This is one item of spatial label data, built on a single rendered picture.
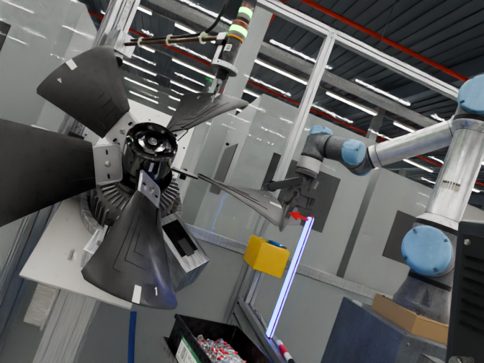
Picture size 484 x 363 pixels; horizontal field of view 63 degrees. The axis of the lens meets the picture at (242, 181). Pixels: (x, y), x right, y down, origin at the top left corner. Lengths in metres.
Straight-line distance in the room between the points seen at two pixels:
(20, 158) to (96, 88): 0.29
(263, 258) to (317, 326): 0.75
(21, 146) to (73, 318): 0.47
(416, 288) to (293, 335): 0.83
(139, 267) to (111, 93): 0.46
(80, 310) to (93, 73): 0.60
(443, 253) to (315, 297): 0.92
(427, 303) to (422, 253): 0.18
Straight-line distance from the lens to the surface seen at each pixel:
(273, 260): 1.26
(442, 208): 1.11
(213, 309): 1.78
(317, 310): 1.91
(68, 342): 1.16
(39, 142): 0.91
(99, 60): 1.13
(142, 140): 0.93
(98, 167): 0.94
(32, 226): 1.62
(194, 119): 1.06
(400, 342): 1.08
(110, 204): 1.01
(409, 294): 1.22
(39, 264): 1.04
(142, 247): 0.82
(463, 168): 1.14
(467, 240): 0.50
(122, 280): 0.78
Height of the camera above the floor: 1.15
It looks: 3 degrees up
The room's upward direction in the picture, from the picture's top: 20 degrees clockwise
